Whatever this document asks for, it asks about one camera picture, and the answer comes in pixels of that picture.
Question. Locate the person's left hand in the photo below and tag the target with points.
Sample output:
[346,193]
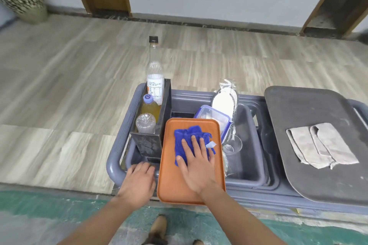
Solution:
[139,186]

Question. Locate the person's right hand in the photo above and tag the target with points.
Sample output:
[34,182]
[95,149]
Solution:
[198,171]

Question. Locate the person's left thumb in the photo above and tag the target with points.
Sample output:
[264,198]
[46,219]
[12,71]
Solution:
[155,174]

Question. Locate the person's right little finger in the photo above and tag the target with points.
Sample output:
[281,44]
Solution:
[213,157]

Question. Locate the person's right middle finger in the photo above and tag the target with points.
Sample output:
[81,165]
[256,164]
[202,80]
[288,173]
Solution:
[197,147]

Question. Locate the person's right thumb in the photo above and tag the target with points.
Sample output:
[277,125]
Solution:
[181,163]

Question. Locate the blue cleaning cloth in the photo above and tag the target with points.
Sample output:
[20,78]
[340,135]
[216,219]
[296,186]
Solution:
[184,135]

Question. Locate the grey plastic cart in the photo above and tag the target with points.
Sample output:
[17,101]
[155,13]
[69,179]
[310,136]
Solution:
[115,164]

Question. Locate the person's right forearm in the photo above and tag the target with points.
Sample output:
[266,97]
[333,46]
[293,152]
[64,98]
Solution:
[238,219]

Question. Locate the person's left forearm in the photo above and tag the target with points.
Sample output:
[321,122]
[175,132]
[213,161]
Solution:
[103,221]

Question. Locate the orange plastic tray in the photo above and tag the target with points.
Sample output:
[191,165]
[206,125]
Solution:
[172,178]

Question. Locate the clear drinking glass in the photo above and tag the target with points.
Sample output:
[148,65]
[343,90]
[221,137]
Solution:
[233,144]

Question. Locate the black caddy box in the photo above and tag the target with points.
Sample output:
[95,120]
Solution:
[149,143]

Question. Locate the clear container with blue lid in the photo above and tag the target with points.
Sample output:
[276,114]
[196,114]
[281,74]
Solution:
[211,114]

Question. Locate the grey plastic bin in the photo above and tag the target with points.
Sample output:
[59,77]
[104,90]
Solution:
[248,144]

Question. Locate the small clear plastic bottle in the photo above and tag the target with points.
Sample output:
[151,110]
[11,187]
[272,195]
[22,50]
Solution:
[146,123]

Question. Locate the clear bag of white powder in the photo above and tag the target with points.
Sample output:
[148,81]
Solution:
[225,101]

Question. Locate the yellow liquid purple-capped bottle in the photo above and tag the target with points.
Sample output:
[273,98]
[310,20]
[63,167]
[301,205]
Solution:
[150,110]

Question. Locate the tall clear black-capped bottle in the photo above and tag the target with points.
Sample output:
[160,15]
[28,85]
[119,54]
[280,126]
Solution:
[155,72]

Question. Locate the dark grey tray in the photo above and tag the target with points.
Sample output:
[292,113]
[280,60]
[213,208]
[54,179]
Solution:
[310,173]

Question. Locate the grey folded cloth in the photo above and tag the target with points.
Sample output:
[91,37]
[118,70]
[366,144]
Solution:
[319,144]

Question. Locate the brown wooden door frame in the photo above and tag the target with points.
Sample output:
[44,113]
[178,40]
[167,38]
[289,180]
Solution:
[336,3]

